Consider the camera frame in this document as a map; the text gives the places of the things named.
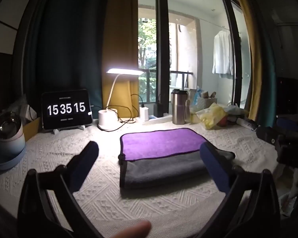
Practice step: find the person's left hand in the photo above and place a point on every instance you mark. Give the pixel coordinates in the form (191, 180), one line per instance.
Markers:
(131, 230)

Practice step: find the white tablet stand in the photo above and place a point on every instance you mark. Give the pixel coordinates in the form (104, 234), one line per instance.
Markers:
(56, 131)

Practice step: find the white textured tablecloth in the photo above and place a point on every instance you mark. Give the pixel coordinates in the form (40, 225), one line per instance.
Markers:
(149, 210)

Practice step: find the white desk lamp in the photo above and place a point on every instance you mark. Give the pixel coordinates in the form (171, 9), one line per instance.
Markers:
(106, 120)

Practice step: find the yellow plastic bag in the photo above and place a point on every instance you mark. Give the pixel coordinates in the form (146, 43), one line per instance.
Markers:
(212, 116)

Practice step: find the white charger plug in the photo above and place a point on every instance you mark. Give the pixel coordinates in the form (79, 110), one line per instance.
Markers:
(143, 113)

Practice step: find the white tube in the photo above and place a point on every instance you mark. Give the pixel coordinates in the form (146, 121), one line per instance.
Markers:
(244, 123)

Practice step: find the yellow curtain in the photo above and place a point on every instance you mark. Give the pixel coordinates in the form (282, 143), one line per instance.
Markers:
(250, 54)
(119, 29)

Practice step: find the balcony railing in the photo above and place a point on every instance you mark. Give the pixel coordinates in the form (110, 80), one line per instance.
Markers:
(181, 79)

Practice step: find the black charger plug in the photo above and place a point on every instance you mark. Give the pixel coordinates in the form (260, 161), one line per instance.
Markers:
(159, 109)

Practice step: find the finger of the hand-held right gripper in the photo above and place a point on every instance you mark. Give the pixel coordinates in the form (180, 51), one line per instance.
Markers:
(288, 124)
(267, 135)

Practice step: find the white hanging shirt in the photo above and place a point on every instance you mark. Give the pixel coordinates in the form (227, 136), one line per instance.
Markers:
(222, 54)

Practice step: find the white power strip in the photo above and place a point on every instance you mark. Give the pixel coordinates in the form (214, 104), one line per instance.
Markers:
(151, 121)

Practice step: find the stainless steel tumbler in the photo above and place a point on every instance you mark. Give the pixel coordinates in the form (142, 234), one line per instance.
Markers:
(179, 109)

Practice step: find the purple and grey towel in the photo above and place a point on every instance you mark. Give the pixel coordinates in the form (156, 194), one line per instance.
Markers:
(159, 151)

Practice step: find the black tablet with clock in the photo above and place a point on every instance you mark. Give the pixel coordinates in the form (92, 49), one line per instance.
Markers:
(66, 109)

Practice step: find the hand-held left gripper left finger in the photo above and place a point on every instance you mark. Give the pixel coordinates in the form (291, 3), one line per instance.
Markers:
(83, 164)

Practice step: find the dark teal curtain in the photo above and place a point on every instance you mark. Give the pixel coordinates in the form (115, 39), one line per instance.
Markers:
(269, 86)
(69, 42)

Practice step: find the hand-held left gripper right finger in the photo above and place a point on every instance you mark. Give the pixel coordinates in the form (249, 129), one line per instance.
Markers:
(214, 164)

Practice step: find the woven storage basket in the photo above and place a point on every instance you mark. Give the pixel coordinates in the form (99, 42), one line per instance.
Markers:
(206, 102)

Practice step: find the white round humidifier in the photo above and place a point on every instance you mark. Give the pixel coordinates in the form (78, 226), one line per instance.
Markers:
(7, 138)

